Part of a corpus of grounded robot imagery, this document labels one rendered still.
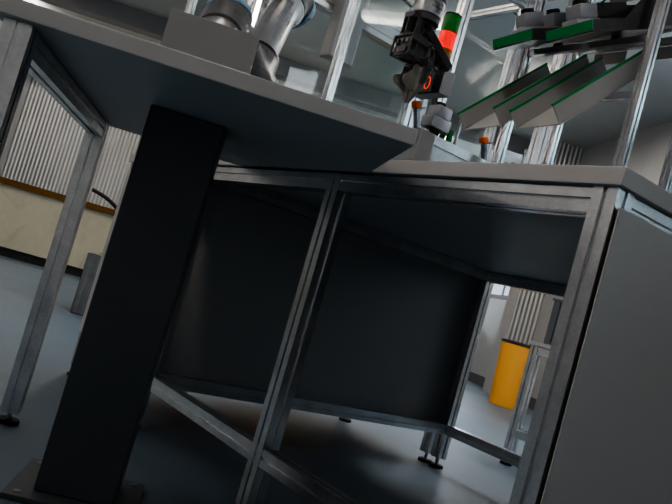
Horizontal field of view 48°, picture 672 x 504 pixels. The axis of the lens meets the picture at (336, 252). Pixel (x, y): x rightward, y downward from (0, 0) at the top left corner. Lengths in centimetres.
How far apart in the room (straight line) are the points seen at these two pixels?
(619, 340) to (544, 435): 19
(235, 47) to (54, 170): 965
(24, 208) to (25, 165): 262
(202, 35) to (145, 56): 43
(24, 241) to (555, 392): 788
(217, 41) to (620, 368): 103
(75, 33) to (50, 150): 1002
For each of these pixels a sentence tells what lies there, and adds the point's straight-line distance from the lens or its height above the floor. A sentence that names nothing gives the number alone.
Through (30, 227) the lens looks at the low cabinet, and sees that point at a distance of 875.
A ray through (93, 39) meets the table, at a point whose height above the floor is 83.
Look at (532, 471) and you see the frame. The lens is 122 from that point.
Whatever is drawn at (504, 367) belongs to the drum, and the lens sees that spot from 742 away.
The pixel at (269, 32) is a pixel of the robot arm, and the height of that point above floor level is 116.
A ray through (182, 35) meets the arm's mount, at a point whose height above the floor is 99.
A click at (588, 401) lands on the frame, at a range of 123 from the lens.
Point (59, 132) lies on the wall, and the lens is 1131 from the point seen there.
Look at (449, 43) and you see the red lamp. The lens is 222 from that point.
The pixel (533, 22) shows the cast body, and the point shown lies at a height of 124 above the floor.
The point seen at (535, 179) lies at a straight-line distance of 131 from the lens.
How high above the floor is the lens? 55
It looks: 3 degrees up
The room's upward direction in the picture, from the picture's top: 16 degrees clockwise
